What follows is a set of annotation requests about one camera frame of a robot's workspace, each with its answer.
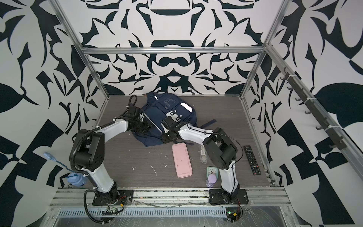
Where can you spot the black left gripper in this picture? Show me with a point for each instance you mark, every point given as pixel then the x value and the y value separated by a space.
pixel 148 126

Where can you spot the aluminium frame rail base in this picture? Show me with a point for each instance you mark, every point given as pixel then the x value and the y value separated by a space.
pixel 170 207

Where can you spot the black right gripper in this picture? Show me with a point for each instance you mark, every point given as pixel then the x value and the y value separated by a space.
pixel 164 139

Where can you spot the pink pencil case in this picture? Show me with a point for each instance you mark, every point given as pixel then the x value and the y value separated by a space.
pixel 182 160

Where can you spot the black remote control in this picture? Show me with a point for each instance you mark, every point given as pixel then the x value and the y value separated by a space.
pixel 252 160

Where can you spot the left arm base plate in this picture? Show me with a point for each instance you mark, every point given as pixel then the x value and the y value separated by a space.
pixel 113 198

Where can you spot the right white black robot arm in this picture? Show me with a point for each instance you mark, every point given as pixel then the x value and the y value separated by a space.
pixel 219 147

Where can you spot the navy blue school backpack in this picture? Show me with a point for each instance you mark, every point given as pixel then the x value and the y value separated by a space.
pixel 157 108

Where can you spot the small green circuit board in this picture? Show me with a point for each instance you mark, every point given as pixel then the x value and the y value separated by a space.
pixel 234 214

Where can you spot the small green square clock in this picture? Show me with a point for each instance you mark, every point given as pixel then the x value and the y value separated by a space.
pixel 212 171

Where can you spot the purple cylindrical container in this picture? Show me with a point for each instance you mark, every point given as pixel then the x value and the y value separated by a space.
pixel 211 180

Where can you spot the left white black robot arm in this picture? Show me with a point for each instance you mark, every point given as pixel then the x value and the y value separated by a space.
pixel 88 152

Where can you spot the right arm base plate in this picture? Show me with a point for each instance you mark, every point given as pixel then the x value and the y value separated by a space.
pixel 222 197

